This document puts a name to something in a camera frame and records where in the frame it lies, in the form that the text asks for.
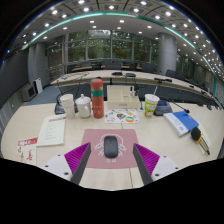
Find pale booklet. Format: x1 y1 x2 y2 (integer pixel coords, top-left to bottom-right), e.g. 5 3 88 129
196 123 212 156

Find blue and white book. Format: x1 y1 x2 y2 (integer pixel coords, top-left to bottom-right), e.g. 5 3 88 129
162 110 200 138

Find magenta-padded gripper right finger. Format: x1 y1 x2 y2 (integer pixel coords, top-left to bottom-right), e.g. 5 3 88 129
132 143 183 186

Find ceiling lights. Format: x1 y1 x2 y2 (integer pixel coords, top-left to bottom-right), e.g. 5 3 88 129
6 0 224 71

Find dark office chairs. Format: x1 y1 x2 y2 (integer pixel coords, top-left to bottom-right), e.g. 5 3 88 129
69 59 214 91

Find colourful sticker sheet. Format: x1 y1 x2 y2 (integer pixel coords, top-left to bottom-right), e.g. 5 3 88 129
104 108 141 125

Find pink printed mouse pad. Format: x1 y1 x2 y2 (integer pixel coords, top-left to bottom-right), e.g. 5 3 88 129
80 128 140 170

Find white paper cup stack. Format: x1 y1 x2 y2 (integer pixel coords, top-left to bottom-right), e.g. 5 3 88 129
59 93 76 120

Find long curved conference desk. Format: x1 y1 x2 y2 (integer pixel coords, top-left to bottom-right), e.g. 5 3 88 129
49 69 224 108

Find printed drink cup with straw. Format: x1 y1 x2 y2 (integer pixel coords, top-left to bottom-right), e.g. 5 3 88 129
143 93 161 118

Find black microphone with orange ring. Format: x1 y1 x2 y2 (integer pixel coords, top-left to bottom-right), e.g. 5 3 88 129
190 126 211 156

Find beige cardboard box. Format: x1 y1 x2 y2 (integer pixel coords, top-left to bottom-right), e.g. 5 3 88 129
106 85 141 110

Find red bottle with green band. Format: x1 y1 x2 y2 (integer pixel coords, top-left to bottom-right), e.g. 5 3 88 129
89 78 105 120

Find black conference microphone unit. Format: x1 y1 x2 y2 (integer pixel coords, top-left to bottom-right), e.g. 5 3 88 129
153 99 191 117

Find red and white leaflet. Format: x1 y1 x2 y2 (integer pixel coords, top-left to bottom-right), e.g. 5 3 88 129
17 136 39 167

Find dark grey computer mouse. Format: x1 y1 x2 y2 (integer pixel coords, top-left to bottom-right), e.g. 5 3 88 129
103 135 119 159

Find white leaflet with red header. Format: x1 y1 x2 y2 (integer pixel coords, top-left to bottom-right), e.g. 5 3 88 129
36 113 67 148

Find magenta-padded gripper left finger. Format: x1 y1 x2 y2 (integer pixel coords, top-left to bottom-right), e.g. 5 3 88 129
44 142 93 186

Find white lidded mug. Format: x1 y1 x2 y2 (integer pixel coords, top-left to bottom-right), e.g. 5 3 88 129
75 93 92 119

